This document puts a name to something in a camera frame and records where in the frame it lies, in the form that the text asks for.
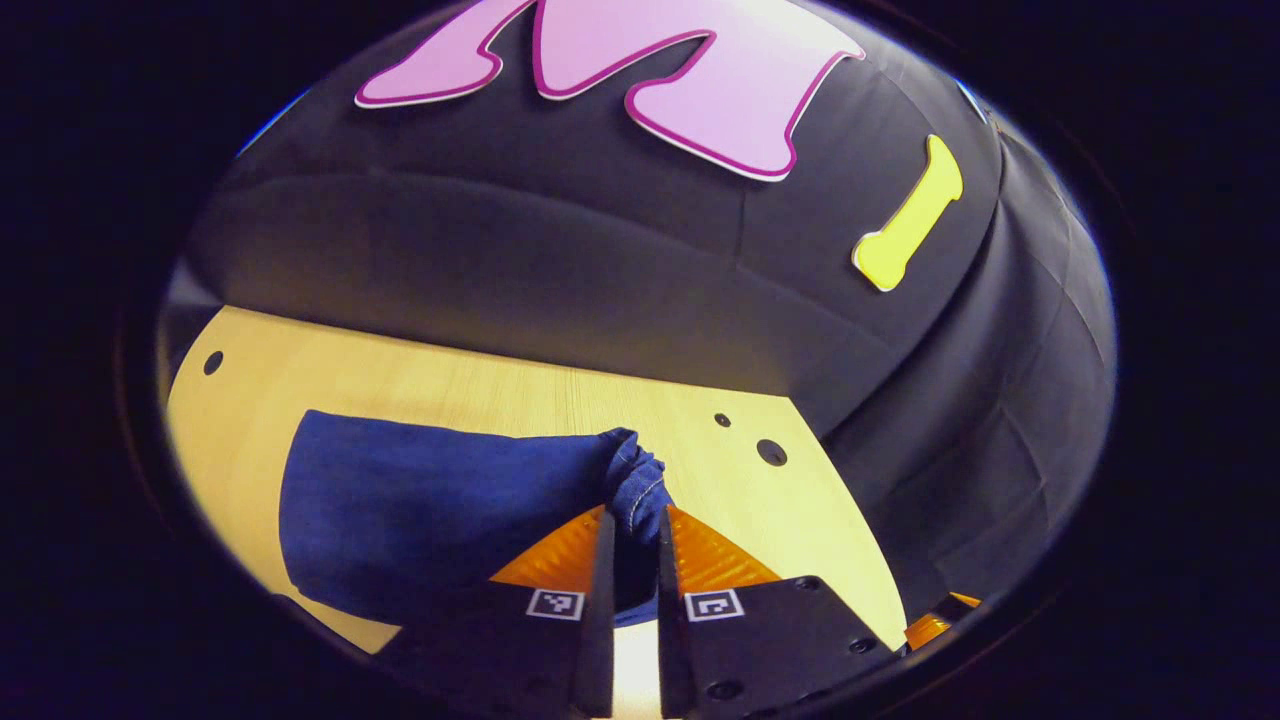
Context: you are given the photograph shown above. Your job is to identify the blue denim jeans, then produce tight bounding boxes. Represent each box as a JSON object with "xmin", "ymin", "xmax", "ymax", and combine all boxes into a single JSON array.
[{"xmin": 278, "ymin": 410, "xmax": 677, "ymax": 629}]

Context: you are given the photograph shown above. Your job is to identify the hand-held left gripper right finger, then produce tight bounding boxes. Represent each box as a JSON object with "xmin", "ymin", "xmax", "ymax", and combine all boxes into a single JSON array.
[{"xmin": 655, "ymin": 503, "xmax": 908, "ymax": 720}]

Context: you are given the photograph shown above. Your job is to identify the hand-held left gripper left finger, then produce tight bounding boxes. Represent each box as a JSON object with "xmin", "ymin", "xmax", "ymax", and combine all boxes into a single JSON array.
[{"xmin": 372, "ymin": 505, "xmax": 617, "ymax": 719}]

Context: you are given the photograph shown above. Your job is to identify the black backdrop cloth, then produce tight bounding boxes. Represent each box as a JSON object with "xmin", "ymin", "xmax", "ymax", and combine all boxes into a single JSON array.
[{"xmin": 165, "ymin": 0, "xmax": 1119, "ymax": 621}]

